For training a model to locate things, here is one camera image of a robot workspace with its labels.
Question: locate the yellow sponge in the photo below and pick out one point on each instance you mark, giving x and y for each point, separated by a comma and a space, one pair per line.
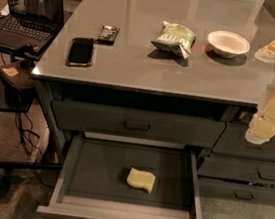
141, 179

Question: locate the grey right top drawer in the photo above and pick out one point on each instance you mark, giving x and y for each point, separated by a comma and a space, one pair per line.
233, 142

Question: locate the grey right middle drawer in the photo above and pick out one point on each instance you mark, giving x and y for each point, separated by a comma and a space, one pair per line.
238, 169

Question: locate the grey right bottom drawer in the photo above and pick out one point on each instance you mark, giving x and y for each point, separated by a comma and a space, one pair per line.
234, 191

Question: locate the open grey middle drawer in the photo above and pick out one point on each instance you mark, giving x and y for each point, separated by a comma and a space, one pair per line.
92, 183

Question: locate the white paper bowl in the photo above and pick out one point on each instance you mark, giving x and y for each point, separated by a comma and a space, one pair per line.
228, 44

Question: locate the green chip bag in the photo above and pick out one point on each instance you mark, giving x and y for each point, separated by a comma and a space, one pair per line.
176, 39

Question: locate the small black remote device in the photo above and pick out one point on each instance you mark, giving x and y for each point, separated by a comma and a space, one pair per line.
108, 34

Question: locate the black smartphone brown case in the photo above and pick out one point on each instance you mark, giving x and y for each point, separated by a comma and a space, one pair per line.
80, 53

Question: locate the black open laptop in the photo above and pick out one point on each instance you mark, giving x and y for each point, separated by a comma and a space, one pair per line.
31, 25

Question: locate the black laptop stand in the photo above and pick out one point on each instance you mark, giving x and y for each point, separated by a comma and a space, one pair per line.
17, 90

